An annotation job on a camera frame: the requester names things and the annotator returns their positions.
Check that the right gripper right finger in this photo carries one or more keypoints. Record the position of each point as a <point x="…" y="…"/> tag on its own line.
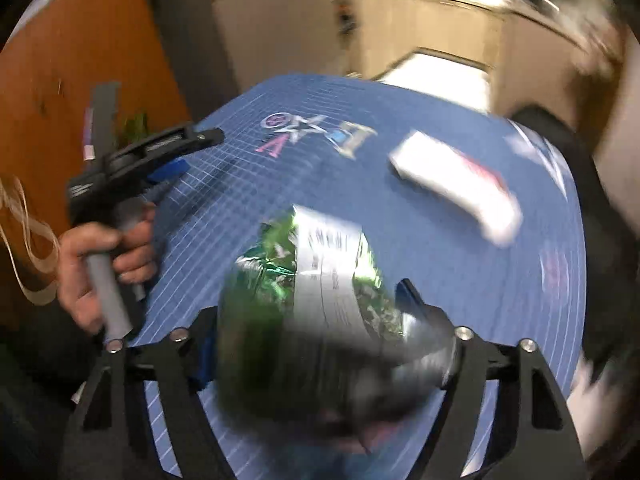
<point x="502" y="416"/>

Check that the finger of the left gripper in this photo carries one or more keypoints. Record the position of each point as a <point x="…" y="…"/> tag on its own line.
<point x="171" y="171"/>

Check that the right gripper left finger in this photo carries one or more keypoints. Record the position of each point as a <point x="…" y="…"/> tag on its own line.
<point x="109" y="435"/>

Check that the green snack bag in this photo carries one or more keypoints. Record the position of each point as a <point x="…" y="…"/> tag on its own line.
<point x="309" y="336"/>

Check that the white medicine box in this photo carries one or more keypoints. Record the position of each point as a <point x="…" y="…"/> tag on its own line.
<point x="446" y="171"/>

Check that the beige kitchen cabinets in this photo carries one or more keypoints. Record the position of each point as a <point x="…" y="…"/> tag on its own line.
<point x="528" y="58"/>

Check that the person's left hand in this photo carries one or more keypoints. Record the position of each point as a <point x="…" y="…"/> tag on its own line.
<point x="134" y="265"/>

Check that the silver refrigerator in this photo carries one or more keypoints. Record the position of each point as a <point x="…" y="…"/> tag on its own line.
<point x="219" y="49"/>

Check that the orange wooden cabinet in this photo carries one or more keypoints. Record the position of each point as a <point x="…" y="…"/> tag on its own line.
<point x="48" y="71"/>

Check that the blue grid tablecloth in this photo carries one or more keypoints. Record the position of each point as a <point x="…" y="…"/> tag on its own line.
<point x="323" y="142"/>

